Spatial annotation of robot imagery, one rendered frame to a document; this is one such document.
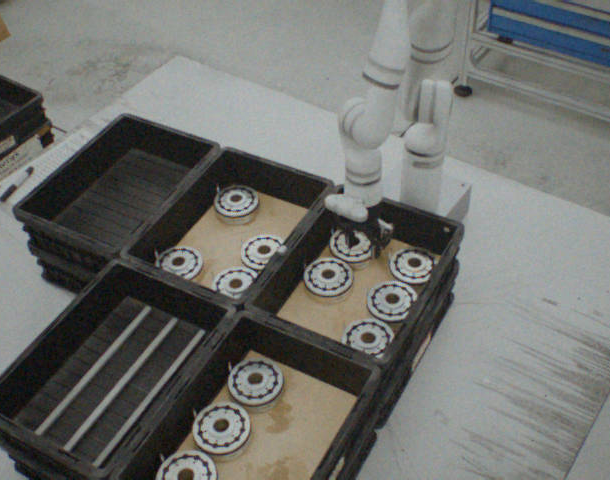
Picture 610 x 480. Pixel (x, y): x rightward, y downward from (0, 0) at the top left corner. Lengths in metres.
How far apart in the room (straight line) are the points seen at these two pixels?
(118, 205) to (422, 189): 0.71
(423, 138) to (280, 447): 0.72
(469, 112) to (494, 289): 1.78
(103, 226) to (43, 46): 2.50
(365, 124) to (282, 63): 2.46
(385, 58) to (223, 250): 0.60
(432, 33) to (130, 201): 0.84
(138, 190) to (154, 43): 2.24
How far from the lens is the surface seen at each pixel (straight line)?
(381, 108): 1.40
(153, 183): 1.93
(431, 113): 1.66
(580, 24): 3.27
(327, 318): 1.58
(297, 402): 1.47
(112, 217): 1.87
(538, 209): 2.04
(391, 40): 1.37
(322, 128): 2.25
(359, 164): 1.46
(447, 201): 1.88
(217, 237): 1.76
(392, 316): 1.55
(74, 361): 1.61
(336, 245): 1.68
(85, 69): 4.01
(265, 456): 1.42
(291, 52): 3.91
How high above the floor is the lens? 2.06
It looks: 45 degrees down
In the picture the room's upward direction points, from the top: 4 degrees counter-clockwise
